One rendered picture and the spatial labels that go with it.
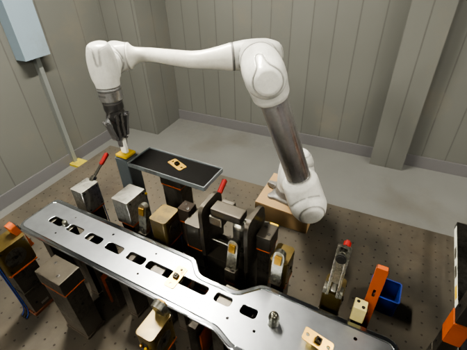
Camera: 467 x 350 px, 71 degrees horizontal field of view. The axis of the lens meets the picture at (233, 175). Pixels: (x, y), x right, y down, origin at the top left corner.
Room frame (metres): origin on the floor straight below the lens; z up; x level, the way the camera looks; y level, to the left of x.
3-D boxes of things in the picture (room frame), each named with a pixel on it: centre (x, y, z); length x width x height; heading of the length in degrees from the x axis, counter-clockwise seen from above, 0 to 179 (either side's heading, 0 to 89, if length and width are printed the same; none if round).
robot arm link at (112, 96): (1.20, 0.46, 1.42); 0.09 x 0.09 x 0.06
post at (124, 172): (1.20, 0.46, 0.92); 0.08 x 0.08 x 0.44; 61
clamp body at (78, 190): (1.11, 0.62, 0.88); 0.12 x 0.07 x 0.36; 151
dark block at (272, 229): (0.75, -0.10, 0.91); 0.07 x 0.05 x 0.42; 151
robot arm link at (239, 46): (1.22, -0.10, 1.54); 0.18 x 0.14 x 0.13; 94
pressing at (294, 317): (0.67, 0.22, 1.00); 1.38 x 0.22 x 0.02; 61
